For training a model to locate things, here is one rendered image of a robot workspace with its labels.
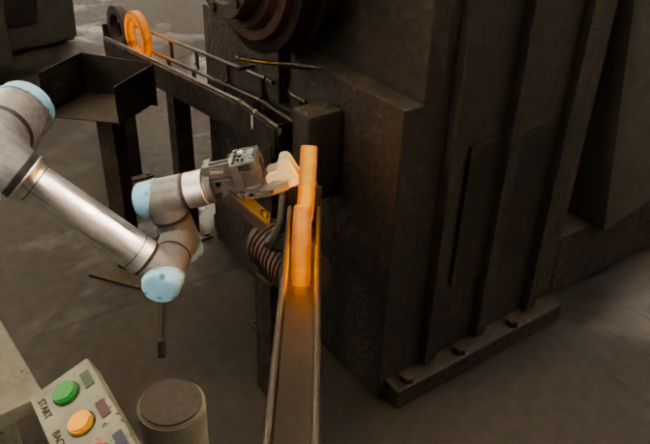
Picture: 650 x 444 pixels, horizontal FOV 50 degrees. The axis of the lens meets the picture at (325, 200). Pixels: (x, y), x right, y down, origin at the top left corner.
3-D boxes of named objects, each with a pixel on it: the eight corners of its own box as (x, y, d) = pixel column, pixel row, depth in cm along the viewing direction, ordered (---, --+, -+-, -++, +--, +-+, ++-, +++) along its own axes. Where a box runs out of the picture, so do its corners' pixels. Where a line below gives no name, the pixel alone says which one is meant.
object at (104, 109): (110, 241, 256) (80, 51, 219) (173, 257, 249) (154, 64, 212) (75, 272, 240) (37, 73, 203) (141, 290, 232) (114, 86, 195)
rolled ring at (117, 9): (119, 6, 255) (128, 5, 257) (103, 3, 270) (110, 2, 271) (129, 56, 263) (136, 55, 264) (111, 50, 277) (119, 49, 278)
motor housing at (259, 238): (285, 363, 205) (285, 208, 178) (329, 411, 190) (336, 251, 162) (247, 381, 199) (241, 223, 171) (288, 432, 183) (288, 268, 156)
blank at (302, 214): (311, 193, 137) (295, 193, 136) (310, 220, 122) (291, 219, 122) (310, 267, 141) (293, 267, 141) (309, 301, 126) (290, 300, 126)
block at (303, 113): (324, 181, 185) (327, 97, 173) (342, 194, 179) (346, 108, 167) (290, 192, 180) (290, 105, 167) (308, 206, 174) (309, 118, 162)
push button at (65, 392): (75, 380, 116) (70, 374, 115) (83, 396, 114) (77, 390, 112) (54, 396, 115) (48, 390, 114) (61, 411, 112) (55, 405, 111)
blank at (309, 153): (317, 133, 145) (301, 133, 145) (317, 162, 131) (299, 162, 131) (312, 201, 151) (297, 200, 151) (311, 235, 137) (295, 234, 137)
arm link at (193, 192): (191, 215, 140) (197, 194, 147) (213, 211, 140) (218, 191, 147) (179, 184, 137) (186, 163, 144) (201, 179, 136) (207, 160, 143)
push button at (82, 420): (91, 409, 111) (85, 403, 110) (100, 426, 108) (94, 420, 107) (68, 426, 110) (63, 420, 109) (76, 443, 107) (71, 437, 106)
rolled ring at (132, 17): (144, 72, 254) (153, 70, 255) (144, 26, 241) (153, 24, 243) (124, 46, 264) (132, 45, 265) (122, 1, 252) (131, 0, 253)
